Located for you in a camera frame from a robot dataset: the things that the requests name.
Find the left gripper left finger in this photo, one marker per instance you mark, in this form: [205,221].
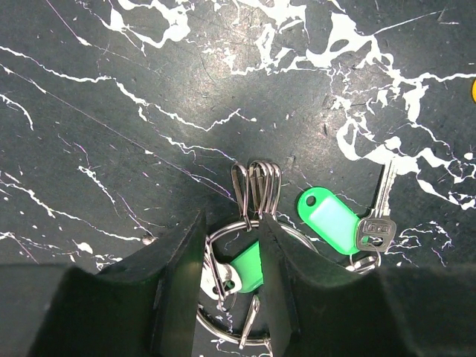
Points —
[143,305]

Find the orange key tag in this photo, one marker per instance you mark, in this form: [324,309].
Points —
[473,91]

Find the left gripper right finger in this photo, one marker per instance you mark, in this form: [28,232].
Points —
[315,307]

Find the silver key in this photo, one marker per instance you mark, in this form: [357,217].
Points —
[219,280]

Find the green key tag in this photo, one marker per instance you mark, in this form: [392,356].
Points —
[329,218]
[248,266]

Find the large metal keyring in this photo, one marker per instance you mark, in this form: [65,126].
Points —
[257,189]

